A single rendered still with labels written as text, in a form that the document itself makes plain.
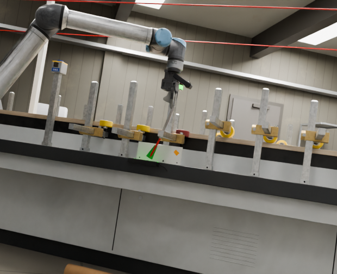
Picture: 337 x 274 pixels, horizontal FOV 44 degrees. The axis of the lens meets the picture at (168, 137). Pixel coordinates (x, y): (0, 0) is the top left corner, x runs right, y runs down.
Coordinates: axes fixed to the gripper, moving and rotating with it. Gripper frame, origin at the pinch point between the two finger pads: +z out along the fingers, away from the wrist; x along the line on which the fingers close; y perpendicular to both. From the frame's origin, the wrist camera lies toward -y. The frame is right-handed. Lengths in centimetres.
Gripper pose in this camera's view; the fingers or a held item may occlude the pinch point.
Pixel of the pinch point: (172, 106)
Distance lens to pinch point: 229.0
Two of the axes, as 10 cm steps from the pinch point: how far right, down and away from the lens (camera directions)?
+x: -2.8, -1.0, -9.6
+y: -9.5, -1.2, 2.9
